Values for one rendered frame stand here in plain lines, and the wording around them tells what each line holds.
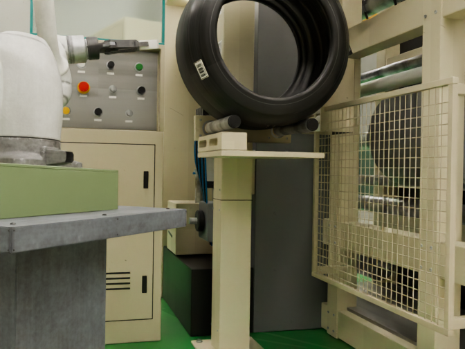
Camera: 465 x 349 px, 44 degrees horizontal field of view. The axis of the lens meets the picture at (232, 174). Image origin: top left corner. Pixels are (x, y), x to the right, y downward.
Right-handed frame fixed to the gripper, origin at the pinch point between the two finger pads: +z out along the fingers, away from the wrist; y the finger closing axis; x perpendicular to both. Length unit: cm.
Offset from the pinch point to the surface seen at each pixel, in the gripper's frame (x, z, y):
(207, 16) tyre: -5.3, 18.2, -12.4
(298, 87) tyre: 17, 59, 16
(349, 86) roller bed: 18, 83, 18
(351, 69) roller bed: 12, 84, 18
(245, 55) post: 1.6, 42.3, 24.7
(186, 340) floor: 118, 9, 49
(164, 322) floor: 117, 4, 80
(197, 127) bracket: 28.4, 18.6, 22.4
